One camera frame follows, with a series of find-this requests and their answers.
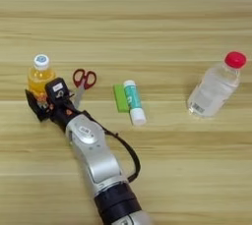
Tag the orange juice bottle white cap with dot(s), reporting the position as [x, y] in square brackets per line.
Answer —
[39, 78]

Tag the teal and white glue stick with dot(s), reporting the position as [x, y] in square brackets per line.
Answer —
[134, 99]

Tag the green eraser block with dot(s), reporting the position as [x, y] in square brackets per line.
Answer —
[120, 98]

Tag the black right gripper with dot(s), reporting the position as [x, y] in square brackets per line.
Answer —
[64, 114]

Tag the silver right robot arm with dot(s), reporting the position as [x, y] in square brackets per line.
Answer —
[98, 160]

